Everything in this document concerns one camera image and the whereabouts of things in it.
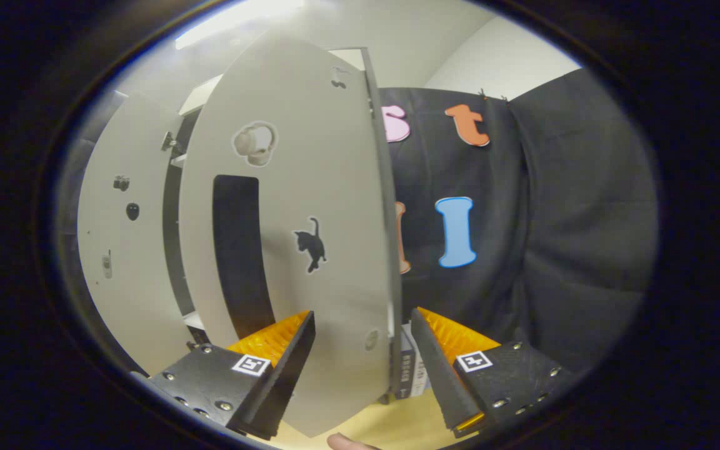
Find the white box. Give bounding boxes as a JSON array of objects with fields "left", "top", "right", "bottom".
[{"left": 411, "top": 322, "right": 431, "bottom": 396}]

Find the dark blue box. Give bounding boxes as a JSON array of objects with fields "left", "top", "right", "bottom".
[{"left": 394, "top": 325, "right": 416, "bottom": 401}]

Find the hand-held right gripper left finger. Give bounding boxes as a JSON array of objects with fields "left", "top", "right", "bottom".
[{"left": 147, "top": 311, "right": 317, "bottom": 441}]

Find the white cabinet door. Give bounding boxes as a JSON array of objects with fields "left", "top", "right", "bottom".
[
  {"left": 77, "top": 94, "right": 201, "bottom": 376},
  {"left": 179, "top": 31, "right": 404, "bottom": 438}
]

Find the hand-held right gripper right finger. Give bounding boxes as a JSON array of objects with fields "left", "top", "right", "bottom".
[{"left": 410, "top": 306, "right": 576, "bottom": 438}]

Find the ceiling light panel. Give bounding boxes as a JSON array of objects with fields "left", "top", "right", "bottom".
[{"left": 174, "top": 0, "right": 304, "bottom": 51}]

